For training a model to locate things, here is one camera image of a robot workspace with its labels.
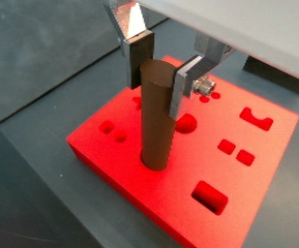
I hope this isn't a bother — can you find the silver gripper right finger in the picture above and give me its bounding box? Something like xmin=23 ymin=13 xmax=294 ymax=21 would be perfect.
xmin=169 ymin=32 xmax=235 ymax=120

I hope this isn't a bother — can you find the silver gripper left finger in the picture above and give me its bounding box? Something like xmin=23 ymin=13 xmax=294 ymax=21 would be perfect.
xmin=106 ymin=0 xmax=154 ymax=89

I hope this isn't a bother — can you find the red shape sorter block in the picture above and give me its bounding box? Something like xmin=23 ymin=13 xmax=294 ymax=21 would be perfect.
xmin=67 ymin=79 xmax=299 ymax=248

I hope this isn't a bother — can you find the dark brown oval peg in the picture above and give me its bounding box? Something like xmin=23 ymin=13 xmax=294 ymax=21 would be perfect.
xmin=141 ymin=59 xmax=177 ymax=171

